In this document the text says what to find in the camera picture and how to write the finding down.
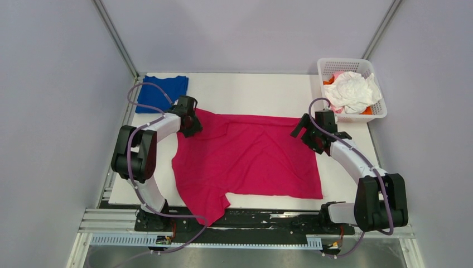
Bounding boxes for white plastic laundry basket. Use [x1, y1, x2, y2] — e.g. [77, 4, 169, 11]
[317, 58, 387, 123]

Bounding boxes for crumpled white t shirt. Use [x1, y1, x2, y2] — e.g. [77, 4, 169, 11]
[322, 71, 382, 114]

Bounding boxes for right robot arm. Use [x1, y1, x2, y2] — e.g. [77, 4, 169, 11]
[291, 109, 409, 235]

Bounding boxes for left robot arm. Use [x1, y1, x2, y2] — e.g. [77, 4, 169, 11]
[111, 95, 202, 231]

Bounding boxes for folded blue t shirt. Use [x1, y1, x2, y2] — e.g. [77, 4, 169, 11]
[137, 76, 189, 112]

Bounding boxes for aluminium frame rail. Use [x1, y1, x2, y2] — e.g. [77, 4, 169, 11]
[92, 0, 139, 80]

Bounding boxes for magenta t shirt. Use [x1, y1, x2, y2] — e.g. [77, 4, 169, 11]
[172, 109, 323, 226]

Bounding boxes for white slotted cable duct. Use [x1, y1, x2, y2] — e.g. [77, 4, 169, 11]
[90, 233, 322, 250]

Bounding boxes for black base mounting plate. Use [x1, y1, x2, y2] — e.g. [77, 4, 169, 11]
[134, 206, 355, 244]

